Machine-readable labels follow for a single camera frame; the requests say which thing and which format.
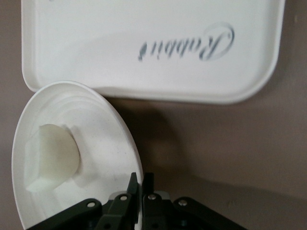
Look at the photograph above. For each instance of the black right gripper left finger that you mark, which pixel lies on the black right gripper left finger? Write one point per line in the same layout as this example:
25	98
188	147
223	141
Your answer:
115	208

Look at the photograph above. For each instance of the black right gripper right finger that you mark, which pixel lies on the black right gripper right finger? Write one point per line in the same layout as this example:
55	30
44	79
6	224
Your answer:
163	210

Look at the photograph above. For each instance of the white round plate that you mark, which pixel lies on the white round plate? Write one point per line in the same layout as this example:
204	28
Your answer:
100	134

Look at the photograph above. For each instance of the brown table cover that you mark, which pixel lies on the brown table cover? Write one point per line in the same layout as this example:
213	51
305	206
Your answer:
216	148

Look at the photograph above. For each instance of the white steamed bun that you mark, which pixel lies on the white steamed bun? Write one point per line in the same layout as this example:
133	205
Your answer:
51	158

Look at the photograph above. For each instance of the cream rabbit print tray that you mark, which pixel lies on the cream rabbit print tray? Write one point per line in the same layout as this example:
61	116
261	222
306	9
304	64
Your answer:
144	48

